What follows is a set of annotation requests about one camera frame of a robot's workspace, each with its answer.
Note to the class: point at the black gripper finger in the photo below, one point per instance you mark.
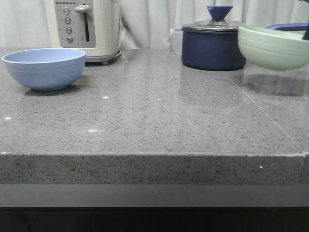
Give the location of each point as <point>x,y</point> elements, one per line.
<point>306,35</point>

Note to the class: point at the green bowl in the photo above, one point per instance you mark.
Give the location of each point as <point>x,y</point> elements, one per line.
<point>277,47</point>

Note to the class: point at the blue bowl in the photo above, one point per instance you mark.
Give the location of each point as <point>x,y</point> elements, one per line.
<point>45,69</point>

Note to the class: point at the glass pot lid blue knob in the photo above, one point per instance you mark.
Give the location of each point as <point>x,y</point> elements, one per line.
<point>217,23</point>

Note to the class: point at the dark blue saucepan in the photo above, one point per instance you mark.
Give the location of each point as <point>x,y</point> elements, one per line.
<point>216,51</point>

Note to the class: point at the clear plastic container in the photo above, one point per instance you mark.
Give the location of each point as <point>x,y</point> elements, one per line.
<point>176,38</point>

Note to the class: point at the cream toaster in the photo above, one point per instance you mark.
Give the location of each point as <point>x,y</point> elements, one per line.
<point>90,25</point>

